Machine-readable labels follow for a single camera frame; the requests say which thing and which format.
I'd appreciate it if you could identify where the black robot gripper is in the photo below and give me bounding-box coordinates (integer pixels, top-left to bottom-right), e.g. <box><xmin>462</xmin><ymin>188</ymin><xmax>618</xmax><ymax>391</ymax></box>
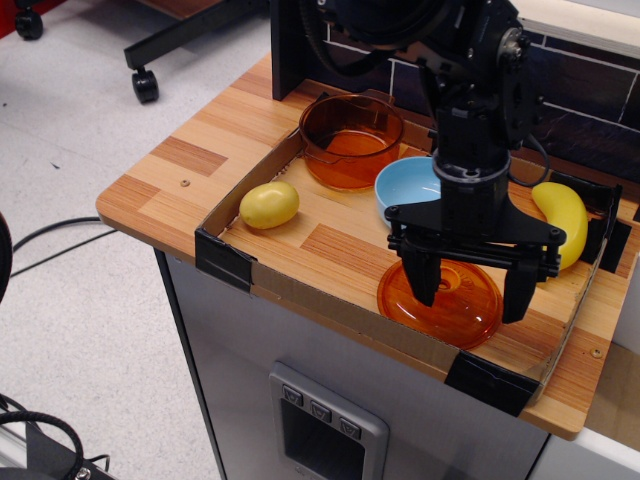
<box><xmin>385</xmin><ymin>151</ymin><xmax>566</xmax><ymax>324</ymax></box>

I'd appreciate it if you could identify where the black chair base with caster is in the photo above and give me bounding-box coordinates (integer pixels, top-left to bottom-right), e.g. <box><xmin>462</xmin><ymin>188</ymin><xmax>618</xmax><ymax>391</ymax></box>
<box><xmin>124</xmin><ymin>1</ymin><xmax>269</xmax><ymax>104</ymax></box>

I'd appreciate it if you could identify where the grey cabinet control panel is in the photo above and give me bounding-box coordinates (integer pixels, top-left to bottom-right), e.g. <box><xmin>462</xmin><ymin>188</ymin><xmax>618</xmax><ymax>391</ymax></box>
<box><xmin>269</xmin><ymin>362</ymin><xmax>390</xmax><ymax>479</ymax></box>

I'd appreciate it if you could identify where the orange transparent pot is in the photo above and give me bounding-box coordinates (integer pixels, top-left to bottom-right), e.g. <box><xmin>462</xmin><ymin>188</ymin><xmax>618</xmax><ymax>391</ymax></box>
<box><xmin>299</xmin><ymin>90</ymin><xmax>404</xmax><ymax>191</ymax></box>

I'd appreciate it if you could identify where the orange transparent pot lid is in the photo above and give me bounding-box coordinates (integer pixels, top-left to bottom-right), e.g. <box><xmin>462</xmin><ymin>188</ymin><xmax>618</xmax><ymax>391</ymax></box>
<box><xmin>377</xmin><ymin>260</ymin><xmax>503</xmax><ymax>350</ymax></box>

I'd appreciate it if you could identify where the yellow toy potato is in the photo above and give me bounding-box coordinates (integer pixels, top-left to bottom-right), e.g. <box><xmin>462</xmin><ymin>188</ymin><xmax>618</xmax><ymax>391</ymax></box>
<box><xmin>239</xmin><ymin>181</ymin><xmax>300</xmax><ymax>230</ymax></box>

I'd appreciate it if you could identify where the black metal bracket with screw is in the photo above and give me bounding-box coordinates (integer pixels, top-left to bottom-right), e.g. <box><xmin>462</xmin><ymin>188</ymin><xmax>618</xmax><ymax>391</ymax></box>
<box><xmin>0</xmin><ymin>424</ymin><xmax>119</xmax><ymax>480</ymax></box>

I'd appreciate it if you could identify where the light blue bowl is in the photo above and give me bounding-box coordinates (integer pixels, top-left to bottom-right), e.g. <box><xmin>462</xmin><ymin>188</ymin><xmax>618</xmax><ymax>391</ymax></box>
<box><xmin>374</xmin><ymin>156</ymin><xmax>441</xmax><ymax>227</ymax></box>

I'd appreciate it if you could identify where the black braided cable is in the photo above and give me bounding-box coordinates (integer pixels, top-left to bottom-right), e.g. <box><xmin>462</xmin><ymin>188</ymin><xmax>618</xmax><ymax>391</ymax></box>
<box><xmin>0</xmin><ymin>392</ymin><xmax>86</xmax><ymax>480</ymax></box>

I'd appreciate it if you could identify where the cardboard fence with black tape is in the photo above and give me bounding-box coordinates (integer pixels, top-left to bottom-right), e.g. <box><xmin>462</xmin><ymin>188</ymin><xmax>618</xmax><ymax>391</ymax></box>
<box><xmin>194</xmin><ymin>88</ymin><xmax>633</xmax><ymax>417</ymax></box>

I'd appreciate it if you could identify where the yellow toy banana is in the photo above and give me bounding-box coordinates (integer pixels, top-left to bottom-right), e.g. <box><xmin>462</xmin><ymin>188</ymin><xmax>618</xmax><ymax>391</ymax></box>
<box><xmin>532</xmin><ymin>182</ymin><xmax>589</xmax><ymax>270</ymax></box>

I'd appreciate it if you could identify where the black caster wheel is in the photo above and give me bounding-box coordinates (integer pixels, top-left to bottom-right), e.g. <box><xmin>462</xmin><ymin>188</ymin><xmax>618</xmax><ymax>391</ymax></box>
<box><xmin>14</xmin><ymin>8</ymin><xmax>44</xmax><ymax>41</ymax></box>

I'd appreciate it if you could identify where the black vertical panel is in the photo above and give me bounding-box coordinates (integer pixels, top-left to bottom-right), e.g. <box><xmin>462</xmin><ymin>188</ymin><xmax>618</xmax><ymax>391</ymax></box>
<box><xmin>270</xmin><ymin>0</ymin><xmax>326</xmax><ymax>101</ymax></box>

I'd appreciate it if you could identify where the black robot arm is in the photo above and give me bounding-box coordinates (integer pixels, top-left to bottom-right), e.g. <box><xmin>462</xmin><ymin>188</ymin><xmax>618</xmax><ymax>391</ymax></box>
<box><xmin>299</xmin><ymin>1</ymin><xmax>566</xmax><ymax>323</ymax></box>

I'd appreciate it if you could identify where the black floor cable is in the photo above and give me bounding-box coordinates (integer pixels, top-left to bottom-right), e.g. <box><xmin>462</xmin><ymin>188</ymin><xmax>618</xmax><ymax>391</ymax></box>
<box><xmin>9</xmin><ymin>215</ymin><xmax>119</xmax><ymax>279</ymax></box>

